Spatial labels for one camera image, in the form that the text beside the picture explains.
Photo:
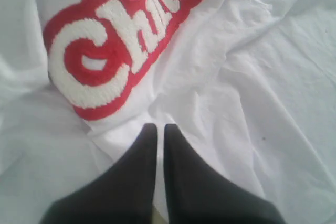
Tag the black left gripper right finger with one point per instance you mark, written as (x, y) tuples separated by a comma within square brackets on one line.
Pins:
[(196, 193)]

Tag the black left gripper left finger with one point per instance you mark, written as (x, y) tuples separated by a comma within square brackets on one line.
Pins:
[(123, 194)]

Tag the white t-shirt red Chinese logo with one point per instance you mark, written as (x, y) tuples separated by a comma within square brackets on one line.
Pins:
[(250, 83)]

